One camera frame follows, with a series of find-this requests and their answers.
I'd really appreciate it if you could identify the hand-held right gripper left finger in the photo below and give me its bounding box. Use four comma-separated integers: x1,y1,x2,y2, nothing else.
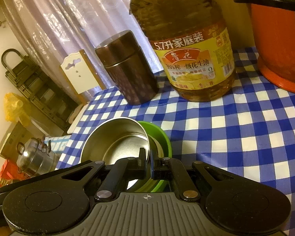
61,147,150,201

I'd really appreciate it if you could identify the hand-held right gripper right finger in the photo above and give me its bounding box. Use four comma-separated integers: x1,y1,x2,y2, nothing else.
151,152,237,201

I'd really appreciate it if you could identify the green plastic bowl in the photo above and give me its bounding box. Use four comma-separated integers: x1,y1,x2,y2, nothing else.
128,121,173,193

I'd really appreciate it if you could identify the stainless steel bowl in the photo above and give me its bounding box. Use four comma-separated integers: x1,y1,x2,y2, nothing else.
80,117,151,193

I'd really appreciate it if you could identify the brown metal canister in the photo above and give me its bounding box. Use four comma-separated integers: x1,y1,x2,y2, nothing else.
95,30,159,106

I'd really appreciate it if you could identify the blue white checkered tablecloth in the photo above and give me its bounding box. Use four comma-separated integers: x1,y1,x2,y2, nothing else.
45,46,295,236

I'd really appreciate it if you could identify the large cooking oil bottle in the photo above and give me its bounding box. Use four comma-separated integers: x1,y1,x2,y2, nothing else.
129,0,236,102

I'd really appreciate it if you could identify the steel pot with glass lid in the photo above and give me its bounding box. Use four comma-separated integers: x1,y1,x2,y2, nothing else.
16,136,59,178

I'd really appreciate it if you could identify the white wooden chair back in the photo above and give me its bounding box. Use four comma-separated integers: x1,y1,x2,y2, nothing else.
60,49,100,94

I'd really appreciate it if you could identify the black metal rack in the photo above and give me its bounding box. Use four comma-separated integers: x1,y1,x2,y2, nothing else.
1,48,82,131

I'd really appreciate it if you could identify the orange red snack packet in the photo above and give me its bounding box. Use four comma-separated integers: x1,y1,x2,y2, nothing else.
0,158,24,190

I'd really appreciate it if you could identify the yellow plastic bag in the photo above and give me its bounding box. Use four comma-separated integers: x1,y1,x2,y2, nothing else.
3,92,32,126

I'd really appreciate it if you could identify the sheer lilac curtain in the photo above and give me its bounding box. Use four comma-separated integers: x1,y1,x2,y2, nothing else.
4,0,168,90

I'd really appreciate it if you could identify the yellow curtain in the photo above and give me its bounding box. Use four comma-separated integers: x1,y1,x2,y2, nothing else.
209,0,252,52

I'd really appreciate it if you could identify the red electric pressure cooker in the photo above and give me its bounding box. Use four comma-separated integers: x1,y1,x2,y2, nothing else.
233,0,295,94

